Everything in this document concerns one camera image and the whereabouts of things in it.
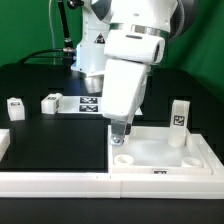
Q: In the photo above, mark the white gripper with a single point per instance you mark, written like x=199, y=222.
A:
x=130, y=57

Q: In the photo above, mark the white square table top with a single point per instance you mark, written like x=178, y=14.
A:
x=146, y=151

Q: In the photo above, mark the white front fence bar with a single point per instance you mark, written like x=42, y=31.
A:
x=62, y=185

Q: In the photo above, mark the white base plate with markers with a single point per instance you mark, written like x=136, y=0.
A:
x=81, y=105

